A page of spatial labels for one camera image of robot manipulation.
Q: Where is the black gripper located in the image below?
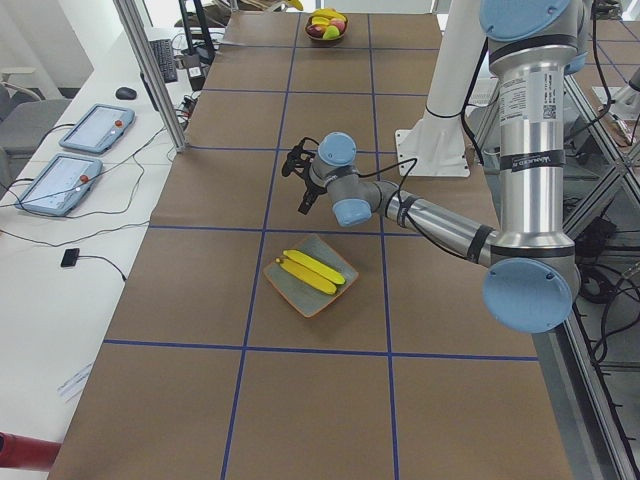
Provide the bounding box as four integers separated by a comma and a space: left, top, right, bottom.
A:
298, 164, 327, 215

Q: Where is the yellow banana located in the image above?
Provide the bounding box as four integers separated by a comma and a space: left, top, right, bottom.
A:
310, 16, 330, 27
311, 8, 347, 21
283, 250, 346, 285
276, 258, 337, 295

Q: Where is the yellow banana top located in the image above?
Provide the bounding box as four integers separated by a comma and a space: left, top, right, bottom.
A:
276, 258, 337, 295

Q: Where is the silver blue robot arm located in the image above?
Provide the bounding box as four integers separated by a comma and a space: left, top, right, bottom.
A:
282, 1, 590, 333

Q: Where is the woven brown fruit basket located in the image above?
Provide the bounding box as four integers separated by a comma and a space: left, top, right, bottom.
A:
304, 15, 348, 43

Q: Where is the dark red apple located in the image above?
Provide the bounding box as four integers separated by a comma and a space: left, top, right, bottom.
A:
306, 24, 326, 39

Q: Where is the green apple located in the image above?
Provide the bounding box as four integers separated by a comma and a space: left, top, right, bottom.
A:
322, 25, 341, 41

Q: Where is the yellow banana front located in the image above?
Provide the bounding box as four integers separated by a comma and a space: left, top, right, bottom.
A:
310, 16, 330, 27

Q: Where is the black keyboard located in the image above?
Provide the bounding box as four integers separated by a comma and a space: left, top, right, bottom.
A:
149, 39, 178, 83

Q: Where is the black computer mouse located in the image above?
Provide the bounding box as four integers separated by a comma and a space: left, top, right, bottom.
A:
115, 87, 138, 101

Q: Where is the blue teach pendant far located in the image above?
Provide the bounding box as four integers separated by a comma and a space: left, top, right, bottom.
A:
58, 104, 135, 154

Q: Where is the blue teach pendant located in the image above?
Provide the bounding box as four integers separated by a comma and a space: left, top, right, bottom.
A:
58, 104, 135, 154
14, 153, 103, 217

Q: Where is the blue teach pendant near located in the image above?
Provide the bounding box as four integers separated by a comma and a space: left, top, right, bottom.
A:
14, 153, 103, 217

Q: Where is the small black device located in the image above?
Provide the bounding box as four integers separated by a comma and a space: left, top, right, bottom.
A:
60, 248, 80, 268

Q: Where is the red cylinder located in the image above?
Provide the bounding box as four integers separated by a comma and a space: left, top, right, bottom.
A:
0, 432, 62, 472

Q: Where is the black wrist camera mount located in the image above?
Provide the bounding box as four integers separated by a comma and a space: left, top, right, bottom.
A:
281, 137, 318, 179

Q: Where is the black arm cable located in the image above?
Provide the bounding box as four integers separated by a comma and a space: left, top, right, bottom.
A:
357, 157, 420, 191

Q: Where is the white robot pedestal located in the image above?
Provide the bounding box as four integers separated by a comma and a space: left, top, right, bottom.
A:
395, 0, 486, 178

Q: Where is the aluminium frame post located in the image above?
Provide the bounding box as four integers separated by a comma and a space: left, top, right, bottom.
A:
113, 0, 186, 153

